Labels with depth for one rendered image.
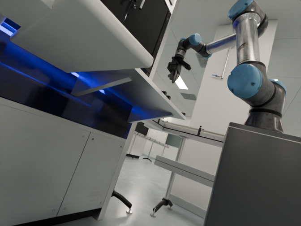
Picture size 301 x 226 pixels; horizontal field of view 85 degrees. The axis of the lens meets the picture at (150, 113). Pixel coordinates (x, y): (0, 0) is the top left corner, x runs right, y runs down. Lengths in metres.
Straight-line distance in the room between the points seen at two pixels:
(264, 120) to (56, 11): 0.72
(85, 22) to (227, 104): 2.40
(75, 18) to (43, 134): 0.66
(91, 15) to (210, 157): 2.30
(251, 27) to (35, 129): 1.06
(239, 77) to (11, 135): 0.93
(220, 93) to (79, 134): 2.14
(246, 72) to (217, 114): 1.89
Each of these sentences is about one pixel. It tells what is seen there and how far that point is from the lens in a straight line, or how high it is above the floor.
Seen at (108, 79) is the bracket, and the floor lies 0.83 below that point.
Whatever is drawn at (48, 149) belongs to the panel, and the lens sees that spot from 0.96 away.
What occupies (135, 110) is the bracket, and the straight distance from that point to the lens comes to 1.26.
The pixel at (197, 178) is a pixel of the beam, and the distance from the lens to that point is 1.87.
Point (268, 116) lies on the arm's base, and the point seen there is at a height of 0.86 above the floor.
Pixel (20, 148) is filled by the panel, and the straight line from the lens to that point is 0.91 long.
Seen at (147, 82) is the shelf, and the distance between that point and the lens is 0.72.
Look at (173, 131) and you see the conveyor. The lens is 1.99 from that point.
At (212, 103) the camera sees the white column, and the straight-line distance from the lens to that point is 2.64.
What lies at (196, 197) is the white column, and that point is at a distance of 2.50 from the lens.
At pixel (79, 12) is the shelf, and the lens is 0.34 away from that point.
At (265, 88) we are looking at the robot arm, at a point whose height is 0.94.
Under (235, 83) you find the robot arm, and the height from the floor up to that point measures 0.93.
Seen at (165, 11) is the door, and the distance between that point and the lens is 1.70.
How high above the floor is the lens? 0.61
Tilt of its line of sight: 11 degrees up
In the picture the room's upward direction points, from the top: 19 degrees clockwise
